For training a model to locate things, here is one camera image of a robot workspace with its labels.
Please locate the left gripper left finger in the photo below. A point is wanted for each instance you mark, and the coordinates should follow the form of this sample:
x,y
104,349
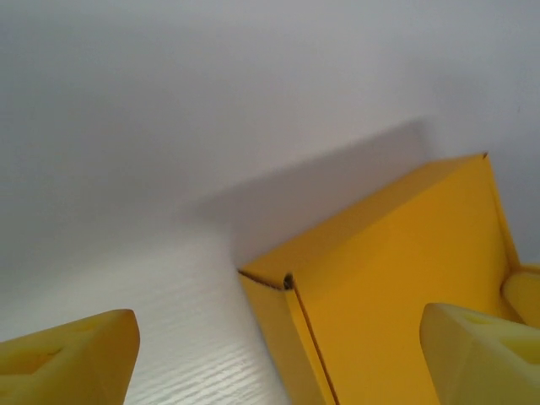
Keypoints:
x,y
76,363

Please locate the yellow paper box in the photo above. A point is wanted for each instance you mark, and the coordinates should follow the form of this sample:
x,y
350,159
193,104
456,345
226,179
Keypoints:
x,y
379,274

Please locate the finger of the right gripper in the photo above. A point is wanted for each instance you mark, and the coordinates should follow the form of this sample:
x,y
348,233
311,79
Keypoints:
x,y
525,297

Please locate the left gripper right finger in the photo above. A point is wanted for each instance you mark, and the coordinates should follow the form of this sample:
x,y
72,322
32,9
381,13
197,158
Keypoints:
x,y
476,358

